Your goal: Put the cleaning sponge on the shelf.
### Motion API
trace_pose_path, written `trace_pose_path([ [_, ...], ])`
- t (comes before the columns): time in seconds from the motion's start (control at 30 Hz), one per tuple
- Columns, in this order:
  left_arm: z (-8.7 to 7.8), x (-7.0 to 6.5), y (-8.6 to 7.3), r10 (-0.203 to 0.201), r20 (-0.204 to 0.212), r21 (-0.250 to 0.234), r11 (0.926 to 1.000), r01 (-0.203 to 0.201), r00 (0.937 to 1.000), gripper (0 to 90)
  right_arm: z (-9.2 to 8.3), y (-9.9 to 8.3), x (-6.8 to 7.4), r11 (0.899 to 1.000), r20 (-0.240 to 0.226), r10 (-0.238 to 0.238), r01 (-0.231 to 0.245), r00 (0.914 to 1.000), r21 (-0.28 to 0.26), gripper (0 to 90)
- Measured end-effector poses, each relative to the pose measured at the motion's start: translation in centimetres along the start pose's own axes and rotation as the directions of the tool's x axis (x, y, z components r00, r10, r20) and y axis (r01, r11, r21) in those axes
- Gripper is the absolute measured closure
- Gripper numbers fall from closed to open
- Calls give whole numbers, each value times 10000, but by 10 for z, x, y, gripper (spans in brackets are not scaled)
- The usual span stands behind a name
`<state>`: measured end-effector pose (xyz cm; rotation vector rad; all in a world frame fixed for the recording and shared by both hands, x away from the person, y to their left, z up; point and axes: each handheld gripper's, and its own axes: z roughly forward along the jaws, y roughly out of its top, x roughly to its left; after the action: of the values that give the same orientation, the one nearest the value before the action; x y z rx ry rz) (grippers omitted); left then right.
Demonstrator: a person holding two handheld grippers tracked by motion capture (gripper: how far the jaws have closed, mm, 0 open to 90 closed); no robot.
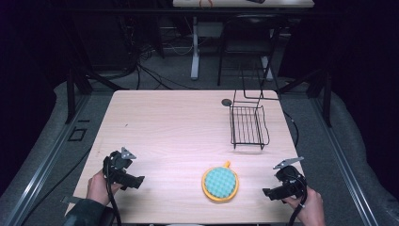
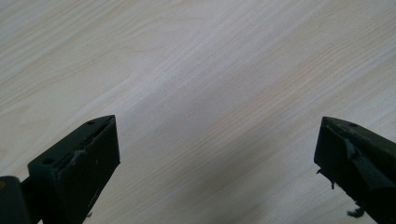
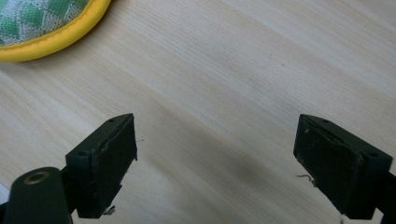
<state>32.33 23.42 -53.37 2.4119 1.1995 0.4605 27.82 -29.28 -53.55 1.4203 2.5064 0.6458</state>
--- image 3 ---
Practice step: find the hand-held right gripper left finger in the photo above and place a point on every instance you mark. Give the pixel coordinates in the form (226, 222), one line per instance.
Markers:
(106, 168)

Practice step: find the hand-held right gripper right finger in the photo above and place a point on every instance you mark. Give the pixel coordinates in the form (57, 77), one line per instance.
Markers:
(336, 174)

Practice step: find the yellow rimmed green patterned pad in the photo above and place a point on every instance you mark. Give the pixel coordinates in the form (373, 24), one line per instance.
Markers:
(40, 21)

